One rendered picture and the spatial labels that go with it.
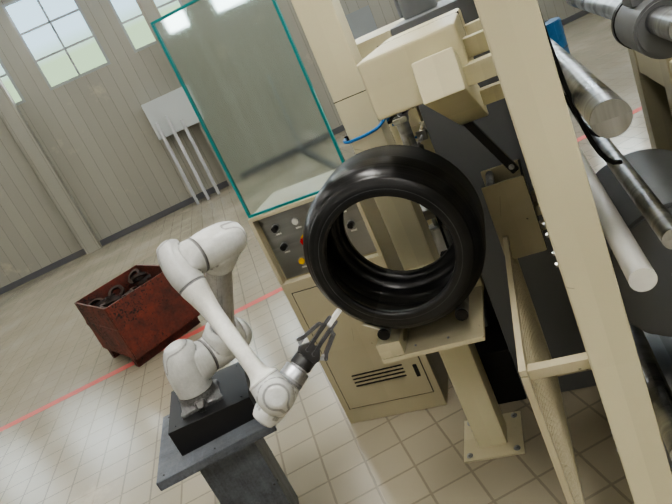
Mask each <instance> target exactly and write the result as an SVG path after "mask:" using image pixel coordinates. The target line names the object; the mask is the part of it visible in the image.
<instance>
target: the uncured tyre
mask: <svg viewBox="0 0 672 504"><path fill-rule="evenodd" d="M382 196H390V197H399V198H404V199H407V200H410V201H413V202H415V203H418V204H420V205H422V206H423V207H425V208H427V209H428V210H429V211H431V212H432V213H433V214H434V215H435V216H437V217H438V219H439V220H440V221H441V222H442V223H443V224H444V226H445V227H446V229H447V230H448V232H449V234H450V236H451V239H452V243H451V245H450V247H449V248H448V249H447V251H446V252H445V253H444V254H443V255H442V256H441V257H440V258H439V259H437V260H436V261H434V262H433V263H431V264H429V265H427V266H425V267H422V268H419V269H414V270H407V271H399V270H391V269H387V268H383V267H381V266H378V265H376V264H374V263H372V262H371V261H369V260H368V259H366V258H365V257H364V256H362V255H361V254H360V253H359V252H358V251H357V249H356V248H355V247H354V246H353V244H352V243H351V241H350V239H349V237H348V235H347V232H346V228H345V224H344V211H345V210H346V209H347V208H349V207H350V206H352V205H354V204H356V203H358V202H360V201H362V200H365V199H369V198H374V197H382ZM303 250H304V257H305V261H306V265H307V268H308V270H309V273H310V275H311V277H312V279H313V281H314V283H315V284H316V286H317V287H318V289H319V290H320V291H321V293H322V294H323V295H324V296H325V297H326V298H327V299H328V300H329V301H330V302H331V303H332V304H333V305H334V306H335V307H337V308H339V309H340V310H342V312H344V313H345V314H347V315H348V316H350V317H352V318H354V319H356V320H359V321H361V322H364V323H366V324H370V325H374V326H378V327H383V328H392V329H404V328H413V327H419V326H423V325H426V324H429V323H432V322H435V321H437V320H439V319H441V318H443V317H445V316H446V315H448V314H450V313H451V312H452V311H454V310H455V309H456V308H457V307H458V306H460V305H461V304H462V303H463V302H464V300H465V299H466V298H467V297H468V296H469V294H470V293H471V291H472V290H473V288H474V287H475V285H476V283H477V282H478V280H479V277H480V275H481V273H482V270H483V266H484V262H485V255H486V236H485V219H484V212H483V208H482V205H481V202H480V199H479V197H478V194H477V192H476V190H475V189H474V187H473V185H472V184H471V182H470V181H469V180H468V178H467V177H466V176H465V175H464V174H463V173H462V172H461V171H460V170H459V169H458V168H457V167H456V166H455V165H453V164H452V163H451V162H449V161H448V160H446V159H445V158H443V157H441V156H440V155H438V154H436V153H433V152H431V151H429V150H426V149H423V148H419V147H414V146H408V145H385V146H379V147H374V148H371V149H368V150H365V151H362V152H360V153H358V154H356V155H354V156H352V157H350V158H349V159H347V160H346V161H345V162H343V163H342V164H341V165H340V166H339V167H338V168H336V169H335V171H334V172H333V173H332V174H331V175H330V176H329V178H328V179H327V181H326V182H325V184H324V185H323V186H322V188H321V189H320V191H319V192H318V194H317V195H316V197H315V198H314V200H313V202H312V203H311V205H310V207H309V210H308V212H307V215H306V219H305V223H304V229H303Z"/></svg>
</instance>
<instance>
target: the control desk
mask: <svg viewBox="0 0 672 504"><path fill-rule="evenodd" d="M316 195H317V194H315V195H313V196H310V197H307V198H304V199H302V200H299V201H296V202H293V203H290V204H288V205H285V206H282V207H279V208H276V209H274V210H271V211H268V212H265V213H262V214H260V215H257V216H254V217H251V218H249V219H248V222H249V224H250V226H251V228H252V230H253V232H254V234H255V236H256V238H257V240H258V242H259V244H260V246H261V248H262V250H263V252H264V254H265V256H266V258H267V260H268V262H269V264H270V266H271V268H272V270H273V272H274V274H275V275H276V277H277V279H278V281H279V283H280V285H281V287H282V289H283V291H284V293H285V295H286V297H287V299H288V301H289V303H290V305H291V307H292V309H293V311H294V313H295V314H296V316H297V318H298V320H299V322H300V324H301V326H302V328H303V330H304V332H306V331H308V330H309V329H310V328H311V327H312V326H313V325H314V324H315V323H317V322H322V323H323V322H324V321H325V319H326V318H327V317H328V316H329V315H330V316H332V315H333V313H334V312H335V310H336V309H338V308H337V307H335V306H334V305H333V304H332V303H331V302H330V301H329V300H328V299H327V298H326V297H325V296H324V295H323V294H322V293H321V291H320V290H319V289H318V287H317V286H316V284H315V283H314V281H313V279H312V277H311V275H310V273H309V270H308V268H307V265H306V261H305V257H304V250H303V229H304V223H305V219H306V215H307V212H308V210H309V207H310V205H311V203H312V202H313V200H314V198H315V197H316ZM344 224H345V228H346V232H347V235H348V237H349V239H350V241H351V243H352V244H353V246H354V247H355V248H356V249H357V251H358V252H359V253H360V254H361V255H362V256H364V257H365V258H366V259H368V260H369V261H371V262H372V263H374V264H376V265H378V266H381V267H383V268H387V269H391V270H399V271H405V270H404V268H403V266H402V263H401V261H400V258H399V256H398V254H397V251H396V249H395V247H394V244H393V242H392V239H391V237H390V235H389V232H388V230H387V228H386V225H385V223H384V220H383V218H382V216H381V213H380V211H379V209H378V206H377V204H376V201H375V199H374V198H369V199H365V200H362V201H360V202H358V203H356V204H354V205H352V206H350V207H349V208H347V209H346V210H345V211H344ZM336 320H337V321H338V323H337V324H336V326H335V327H334V329H333V331H334V332H335V333H336V336H335V338H334V341H333V343H332V346H331V348H330V351H329V353H328V361H323V360H320V361H319V362H320V364H321V366H322V368H323V370H324V372H325V374H326V376H327V378H328V380H329V382H330V384H331V386H332V388H333V390H334V391H335V393H336V395H337V397H338V399H339V401H340V403H341V405H342V407H343V409H344V411H345V413H346V415H347V417H348V419H349V421H350V423H351V424H352V423H357V422H362V421H367V420H372V419H377V418H382V417H387V416H392V415H397V414H402V413H407V412H412V411H417V410H422V409H427V408H432V407H437V406H442V405H446V404H447V394H448V376H449V375H448V373H447V370H446V368H445V365H444V363H443V361H442V358H441V356H440V354H439V351H438V352H434V353H429V354H425V355H421V356H416V357H412V358H408V359H404V360H399V361H395V362H391V363H387V364H384V363H383V361H382V358H381V356H380V354H379V352H378V350H377V348H376V345H377V341H378V336H377V333H378V329H374V328H370V327H367V326H363V323H364V322H361V321H359V320H356V319H354V318H352V317H350V316H348V315H347V314H345V313H344V312H341V313H340V315H339V316H338V318H337V319H336Z"/></svg>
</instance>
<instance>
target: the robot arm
mask: <svg viewBox="0 0 672 504"><path fill-rule="evenodd" d="M246 244H247V235H246V232H245V230H244V229H243V227H242V226H241V225H240V224H239V223H237V222H232V221H223V222H218V223H215V224H213V225H211V226H208V227H206V228H204V229H202V230H201V231H199V232H197V233H195V234H194V235H193V236H192V237H190V238H188V239H186V240H184V241H182V242H179V241H178V240H177V239H169V240H165V241H164V242H162V243H161V244H160V245H159V246H158V248H157V249H156V253H157V260H158V263H159V266H160V268H161V270H162V272H163V274H164V275H165V277H166V279H167V280H168V281H169V283H170V284H171V286H172V287H173V288H174V289H175V290H176V291H177V292H178V293H179V294H180V295H181V296H182V297H183V298H184V299H185V300H186V301H187V302H189V303H190V304H191V305H192V306H193V307H194V308H195V309H196V310H197V311H198V312H199V313H200V314H201V315H202V316H203V317H204V318H205V319H206V320H207V323H206V326H205V329H204V332H203V334H202V337H201V338H200V339H198V340H197V341H194V342H193V341H192V340H190V339H179V340H176V341H174V342H172V343H170V344H169V345H168V346H167V347H166V348H165V350H164V353H163V367H164V371H165V374H166V376H167V379H168V381H169V383H170V385H171V387H172V388H173V390H174V392H175V393H176V395H177V396H178V400H179V402H180V404H181V410H182V413H181V417H182V419H185V418H187V417H189V416H190V415H192V414H194V413H196V412H198V411H200V413H203V412H205V411H206V407H207V406H209V405H211V404H213V403H216V402H219V401H221V400H222V399H223V395H222V394H221V393H220V390H219V387H218V383H219V382H218V380H217V379H214V380H212V378H211V377H212V376H213V375H214V374H215V372H216V371H217V370H218V369H220V368H222V367H224V366H225V365H227V364H228V363H230V362H231V361H233V360H234V359H235V358H236V359H237V360H238V362H239V363H240V365H241V366H242V368H243V369H244V371H245V372H246V374H247V375H248V377H249V380H250V388H249V390H250V392H251V393H252V395H253V397H254V399H255V401H256V404H255V407H254V410H253V417H254V418H255V419H256V420H257V421H258V422H259V423H260V424H262V425H264V426H266V427H268V428H272V427H273V426H275V425H276V424H277V423H279V422H280V421H281V420H282V419H283V418H284V416H286V415H287V413H288V412H289V411H290V409H291V408H292V407H293V404H294V403H295V401H296V398H297V395H298V393H299V391H300V389H301V388H302V386H303V385H304V384H305V382H306V380H307V379H308V378H309V377H308V375H307V373H310V371H311V370H312V368H313V367H314V365H315V364H316V363H317V362H319V361H320V360H323V361H328V353H329V351H330V348H331V346H332V343H333V341H334V338H335V336H336V333H335V332H334V331H333V329H334V327H335V326H336V324H337V323H338V321H337V320H336V319H337V318H338V316H339V315H340V313H341V312H342V310H340V309H339V308H338V309H336V310H335V312H334V313H333V315H332V316H330V315H329V316H328V317H327V318H326V319H325V321H324V322H323V323H322V322H317V323H315V324H314V325H313V326H312V327H311V328H310V329H309V330H308V331H306V332H305V333H304V334H303V335H302V336H299V337H297V338H296V340H297V341H298V344H299V346H298V350H297V352H296V353H295V354H294V356H293V357H292V359H291V363H290V362H286V364H285V365H284V366H283V368H282V369H281V371H280V372H279V371H278V370H277V369H276V368H269V367H267V366H266V365H265V364H264V363H263V362H262V361H261V360H260V359H259V358H258V357H257V355H256V354H255V353H254V352H253V351H252V349H251V348H250V347H249V344H250V342H251V340H252V331H251V328H250V326H249V325H248V324H247V322H245V321H244V320H243V319H241V318H236V317H234V297H233V277H232V270H233V268H234V267H235V265H236V262H237V260H238V258H239V256H240V253H241V252H242V251H243V250H244V248H245V246H246ZM204 273H205V277H204V275H203V274H204ZM319 326H320V328H319V329H318V330H317V332H316V333H315V335H314V336H313V338H312V339H311V340H310V342H307V343H304V344H302V342H303V341H304V339H305V338H306V337H307V336H309V335H310V334H311V333H312V332H313V331H314V330H315V329H316V328H318V327H319ZM326 326H327V327H328V329H327V331H326V332H325V334H324V335H323V336H322V338H321V339H320V341H319V342H318V344H317V345H316V346H315V345H314V344H315V342H316V340H317V339H318V337H319V336H320V334H321V333H322V331H323V330H324V329H325V327H326ZM330 334H331V335H330ZM329 335H330V337H329V340H328V342H327V345H326V347H325V350H324V353H323V354H322V355H321V357H320V348H321V347H322V345H323V343H324V342H325V341H326V339H327V338H328V336H329Z"/></svg>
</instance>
